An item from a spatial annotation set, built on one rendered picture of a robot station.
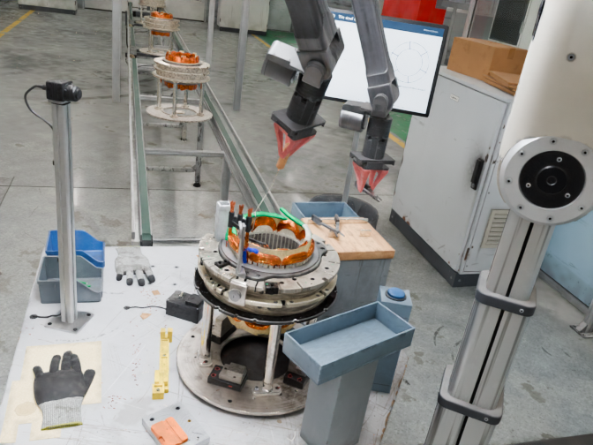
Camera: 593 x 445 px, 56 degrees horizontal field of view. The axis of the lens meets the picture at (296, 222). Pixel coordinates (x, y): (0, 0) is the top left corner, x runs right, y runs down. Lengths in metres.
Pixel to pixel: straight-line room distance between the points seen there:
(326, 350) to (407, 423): 1.49
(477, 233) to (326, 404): 2.50
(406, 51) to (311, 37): 1.25
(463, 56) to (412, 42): 1.77
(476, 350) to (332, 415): 0.31
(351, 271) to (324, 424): 0.42
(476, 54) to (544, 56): 2.95
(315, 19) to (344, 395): 0.69
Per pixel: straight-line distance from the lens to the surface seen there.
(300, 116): 1.09
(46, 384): 1.36
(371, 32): 1.35
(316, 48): 0.98
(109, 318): 1.57
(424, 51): 2.20
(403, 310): 1.30
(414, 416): 2.61
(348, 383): 1.12
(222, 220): 1.26
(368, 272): 1.45
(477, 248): 3.59
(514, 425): 2.78
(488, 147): 3.36
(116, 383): 1.37
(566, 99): 0.94
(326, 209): 1.67
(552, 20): 0.92
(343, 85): 2.21
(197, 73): 3.32
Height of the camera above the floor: 1.68
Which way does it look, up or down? 24 degrees down
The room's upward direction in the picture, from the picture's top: 9 degrees clockwise
